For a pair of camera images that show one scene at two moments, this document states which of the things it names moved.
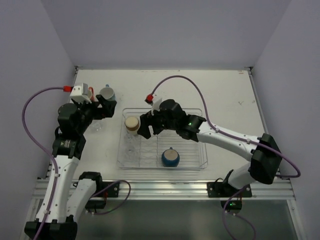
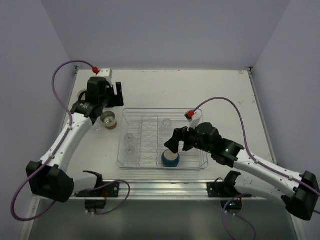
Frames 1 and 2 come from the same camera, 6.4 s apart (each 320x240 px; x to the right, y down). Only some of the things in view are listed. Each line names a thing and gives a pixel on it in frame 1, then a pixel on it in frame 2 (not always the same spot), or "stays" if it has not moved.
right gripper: [152, 122] to [185, 137]
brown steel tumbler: [132, 123] to [108, 118]
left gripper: [97, 109] to [114, 99]
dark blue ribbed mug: [170, 158] stays
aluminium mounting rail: [179, 188] stays
